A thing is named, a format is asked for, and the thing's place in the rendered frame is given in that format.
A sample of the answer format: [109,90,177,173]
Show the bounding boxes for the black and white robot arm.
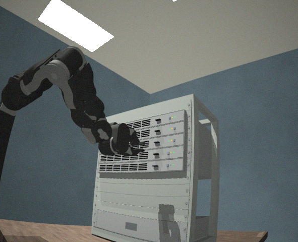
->
[0,46,112,144]

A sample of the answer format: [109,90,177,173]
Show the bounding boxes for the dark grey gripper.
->
[98,122,145,156]

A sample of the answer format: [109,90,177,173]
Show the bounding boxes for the white server rack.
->
[91,94,220,242]

